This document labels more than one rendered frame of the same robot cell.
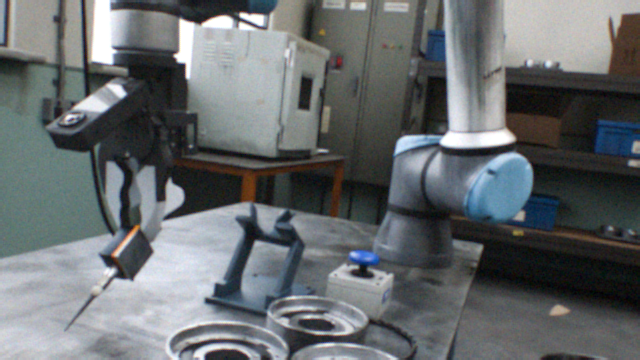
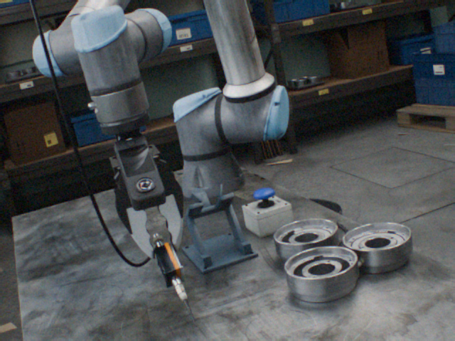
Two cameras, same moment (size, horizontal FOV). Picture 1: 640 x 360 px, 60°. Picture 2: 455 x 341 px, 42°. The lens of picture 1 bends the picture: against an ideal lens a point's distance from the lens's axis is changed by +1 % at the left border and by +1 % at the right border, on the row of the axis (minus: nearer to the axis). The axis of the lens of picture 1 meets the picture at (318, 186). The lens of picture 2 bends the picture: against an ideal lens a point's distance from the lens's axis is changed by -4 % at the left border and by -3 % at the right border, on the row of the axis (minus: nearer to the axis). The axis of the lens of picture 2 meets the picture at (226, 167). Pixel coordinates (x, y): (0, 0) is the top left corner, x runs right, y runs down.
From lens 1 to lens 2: 66 cm
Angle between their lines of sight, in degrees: 37
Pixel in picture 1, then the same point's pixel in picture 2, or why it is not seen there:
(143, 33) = (139, 101)
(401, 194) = (200, 144)
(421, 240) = (227, 171)
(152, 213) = (180, 227)
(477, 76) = (247, 43)
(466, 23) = (231, 10)
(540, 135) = not seen: hidden behind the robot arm
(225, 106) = not seen: outside the picture
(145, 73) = (136, 131)
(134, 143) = not seen: hidden behind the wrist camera
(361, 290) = (279, 212)
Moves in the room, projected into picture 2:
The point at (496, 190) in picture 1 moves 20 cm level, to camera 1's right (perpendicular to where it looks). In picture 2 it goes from (281, 114) to (340, 93)
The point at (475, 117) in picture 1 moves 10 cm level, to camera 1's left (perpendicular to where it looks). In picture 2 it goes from (252, 71) to (216, 81)
